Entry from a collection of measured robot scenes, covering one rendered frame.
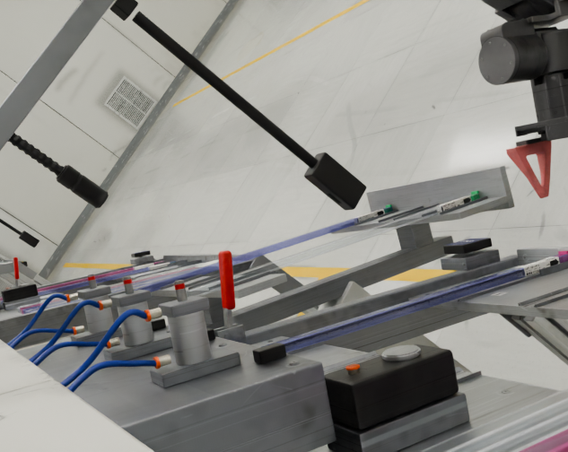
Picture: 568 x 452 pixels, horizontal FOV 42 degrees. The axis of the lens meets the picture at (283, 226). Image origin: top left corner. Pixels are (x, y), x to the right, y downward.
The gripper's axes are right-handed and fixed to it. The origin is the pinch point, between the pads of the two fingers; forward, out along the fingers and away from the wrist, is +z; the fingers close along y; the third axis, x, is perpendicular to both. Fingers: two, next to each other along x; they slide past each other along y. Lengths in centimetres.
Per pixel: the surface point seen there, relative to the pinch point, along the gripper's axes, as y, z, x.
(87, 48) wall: -751, -190, 158
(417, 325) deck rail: -7.5, 12.4, -22.4
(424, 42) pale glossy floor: -221, -60, 174
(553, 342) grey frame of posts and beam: -10.3, 22.2, 2.8
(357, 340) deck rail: -7.5, 11.8, -31.3
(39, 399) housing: 26, 0, -71
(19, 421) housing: 30, 0, -73
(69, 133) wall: -750, -100, 118
